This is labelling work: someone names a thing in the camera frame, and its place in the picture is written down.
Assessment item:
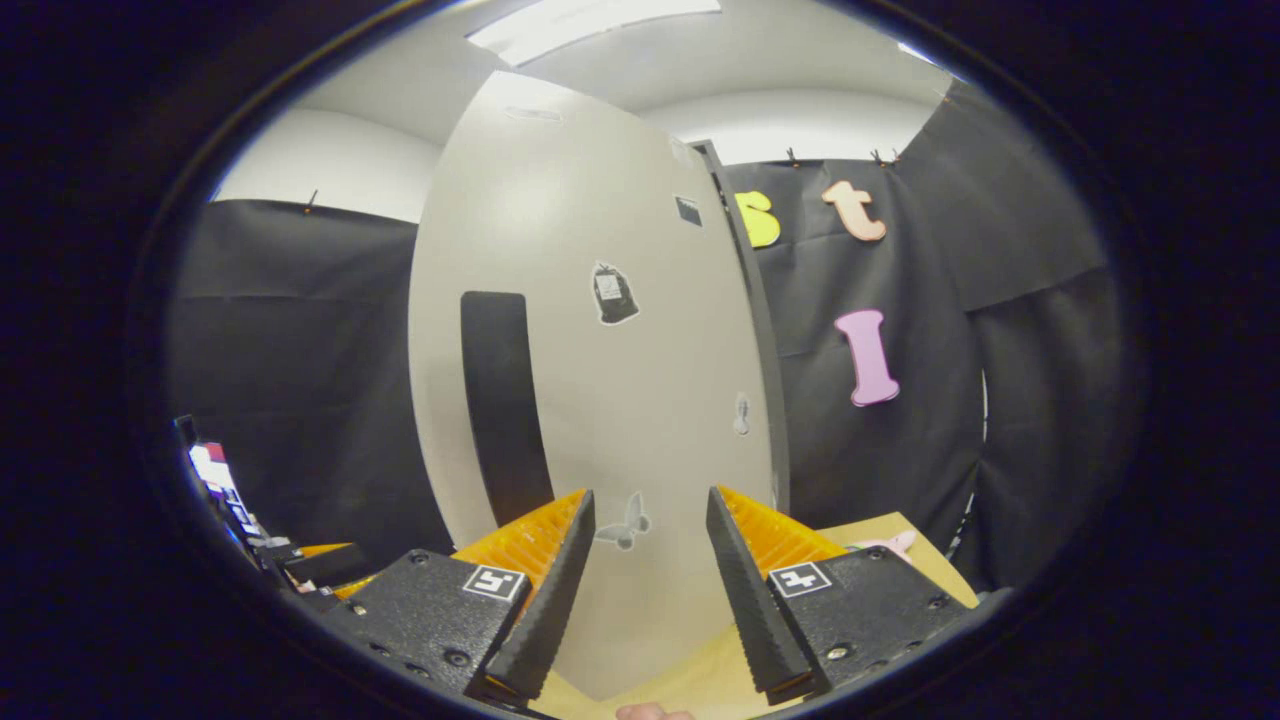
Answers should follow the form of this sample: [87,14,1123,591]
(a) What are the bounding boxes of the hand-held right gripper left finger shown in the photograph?
[325,488,598,706]

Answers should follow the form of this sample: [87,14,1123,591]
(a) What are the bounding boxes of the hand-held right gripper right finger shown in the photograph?
[705,486,983,706]

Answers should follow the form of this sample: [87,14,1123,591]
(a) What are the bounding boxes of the dark grey cabinet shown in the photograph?
[690,140,792,516]

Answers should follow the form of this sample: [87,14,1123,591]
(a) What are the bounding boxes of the black door handle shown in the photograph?
[460,291,557,528]

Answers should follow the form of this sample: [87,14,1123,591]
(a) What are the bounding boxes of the grey cabinet door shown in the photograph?
[408,70,777,701]

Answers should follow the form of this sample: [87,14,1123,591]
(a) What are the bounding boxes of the green and pink toy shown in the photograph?
[850,530,917,561]

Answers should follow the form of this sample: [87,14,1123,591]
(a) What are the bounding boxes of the black backdrop cloth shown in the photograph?
[165,80,1126,596]

